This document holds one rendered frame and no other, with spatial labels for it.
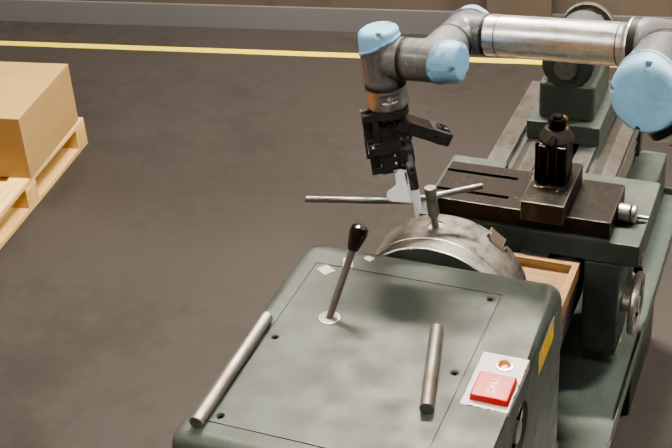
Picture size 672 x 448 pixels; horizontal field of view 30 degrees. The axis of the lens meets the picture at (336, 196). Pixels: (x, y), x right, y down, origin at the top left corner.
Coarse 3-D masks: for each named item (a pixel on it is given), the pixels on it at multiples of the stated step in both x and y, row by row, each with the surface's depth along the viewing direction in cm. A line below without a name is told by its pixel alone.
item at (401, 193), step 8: (400, 176) 228; (400, 184) 228; (408, 184) 228; (392, 192) 228; (400, 192) 228; (408, 192) 228; (416, 192) 227; (392, 200) 228; (400, 200) 228; (408, 200) 228; (416, 200) 227; (416, 208) 228; (416, 216) 229
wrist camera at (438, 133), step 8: (400, 120) 225; (408, 120) 226; (416, 120) 228; (424, 120) 230; (400, 128) 226; (408, 128) 226; (416, 128) 226; (424, 128) 227; (432, 128) 227; (440, 128) 228; (448, 128) 230; (416, 136) 227; (424, 136) 227; (432, 136) 228; (440, 136) 228; (448, 136) 228; (440, 144) 229; (448, 144) 229
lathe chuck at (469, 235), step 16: (400, 224) 247; (416, 224) 242; (448, 224) 239; (464, 224) 239; (384, 240) 247; (400, 240) 238; (448, 240) 235; (464, 240) 235; (480, 240) 237; (480, 256) 234; (496, 256) 236; (512, 256) 240; (496, 272) 234; (512, 272) 238
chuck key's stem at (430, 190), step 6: (426, 186) 235; (432, 186) 235; (426, 192) 235; (432, 192) 234; (432, 198) 235; (426, 204) 237; (432, 204) 236; (432, 210) 236; (438, 210) 237; (432, 216) 237; (432, 222) 238; (438, 222) 238
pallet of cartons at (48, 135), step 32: (0, 64) 521; (32, 64) 519; (64, 64) 517; (0, 96) 495; (32, 96) 493; (64, 96) 516; (0, 128) 481; (32, 128) 489; (64, 128) 518; (0, 160) 489; (32, 160) 491; (64, 160) 524; (0, 192) 483; (32, 192) 493; (0, 224) 483
